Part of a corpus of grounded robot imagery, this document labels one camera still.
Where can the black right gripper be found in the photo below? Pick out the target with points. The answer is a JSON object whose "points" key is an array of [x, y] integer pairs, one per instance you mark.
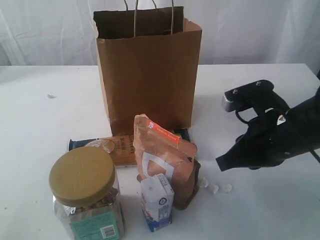
{"points": [[265, 144]]}

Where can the brown paper pouch orange label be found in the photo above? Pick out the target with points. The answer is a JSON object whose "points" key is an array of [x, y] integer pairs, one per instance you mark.
{"points": [[159, 151]]}

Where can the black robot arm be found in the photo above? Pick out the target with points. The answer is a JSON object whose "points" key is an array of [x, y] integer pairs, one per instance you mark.
{"points": [[306, 116]]}

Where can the brown paper bag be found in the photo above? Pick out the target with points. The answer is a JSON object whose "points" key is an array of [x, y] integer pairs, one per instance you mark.
{"points": [[148, 61]]}

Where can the white crumpled bit right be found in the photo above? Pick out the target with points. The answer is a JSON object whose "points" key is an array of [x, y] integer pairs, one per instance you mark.
{"points": [[227, 188]]}

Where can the white crumpled bit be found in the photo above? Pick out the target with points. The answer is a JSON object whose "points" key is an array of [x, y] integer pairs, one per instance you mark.
{"points": [[203, 182], [213, 188], [227, 188]]}

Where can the white crumpled bit middle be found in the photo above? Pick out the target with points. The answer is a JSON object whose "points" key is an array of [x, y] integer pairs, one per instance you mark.
{"points": [[213, 188]]}

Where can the white crumpled bit left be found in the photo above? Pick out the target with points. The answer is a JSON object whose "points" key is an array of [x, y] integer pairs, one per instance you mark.
{"points": [[203, 182]]}

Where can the small white blue carton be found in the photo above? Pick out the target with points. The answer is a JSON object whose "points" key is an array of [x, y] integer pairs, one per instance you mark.
{"points": [[157, 198]]}

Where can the spaghetti packet blue orange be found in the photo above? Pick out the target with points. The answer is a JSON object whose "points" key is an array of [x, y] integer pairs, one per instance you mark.
{"points": [[121, 148]]}

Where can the clear jar gold lid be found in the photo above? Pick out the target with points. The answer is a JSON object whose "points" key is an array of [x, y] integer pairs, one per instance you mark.
{"points": [[86, 194]]}

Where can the small white paper scrap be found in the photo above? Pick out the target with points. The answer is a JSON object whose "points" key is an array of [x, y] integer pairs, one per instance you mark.
{"points": [[51, 96]]}

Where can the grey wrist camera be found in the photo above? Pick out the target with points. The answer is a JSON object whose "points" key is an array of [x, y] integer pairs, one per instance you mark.
{"points": [[233, 100]]}

